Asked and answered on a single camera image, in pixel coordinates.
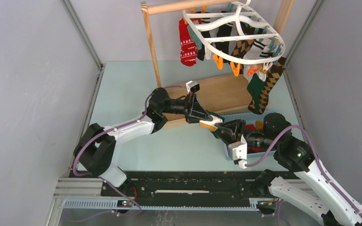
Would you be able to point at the white oval clip hanger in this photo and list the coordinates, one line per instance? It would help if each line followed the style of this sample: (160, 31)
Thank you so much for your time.
(226, 28)

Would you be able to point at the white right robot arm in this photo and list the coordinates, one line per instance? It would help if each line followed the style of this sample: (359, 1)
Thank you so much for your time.
(331, 205)

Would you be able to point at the red patterned sock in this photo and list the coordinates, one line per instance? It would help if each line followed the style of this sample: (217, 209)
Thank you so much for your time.
(188, 53)

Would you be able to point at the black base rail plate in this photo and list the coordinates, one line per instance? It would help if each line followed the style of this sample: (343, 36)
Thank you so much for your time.
(195, 189)

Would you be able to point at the white sock with black stripes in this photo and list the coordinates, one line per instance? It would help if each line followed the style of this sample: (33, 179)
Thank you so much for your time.
(255, 51)

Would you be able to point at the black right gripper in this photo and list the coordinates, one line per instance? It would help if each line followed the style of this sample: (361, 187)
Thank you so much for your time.
(230, 126)

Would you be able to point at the light blue plastic basket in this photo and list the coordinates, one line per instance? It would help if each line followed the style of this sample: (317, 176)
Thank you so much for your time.
(250, 118)

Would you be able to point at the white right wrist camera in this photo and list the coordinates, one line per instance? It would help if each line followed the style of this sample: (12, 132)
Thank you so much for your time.
(237, 151)

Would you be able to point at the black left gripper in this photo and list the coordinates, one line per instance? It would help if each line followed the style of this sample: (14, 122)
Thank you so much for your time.
(194, 114)

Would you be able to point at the wooden hanger stand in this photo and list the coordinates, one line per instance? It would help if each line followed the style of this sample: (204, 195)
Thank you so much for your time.
(221, 94)

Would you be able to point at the red sock in basket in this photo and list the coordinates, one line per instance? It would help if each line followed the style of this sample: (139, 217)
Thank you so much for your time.
(250, 128)

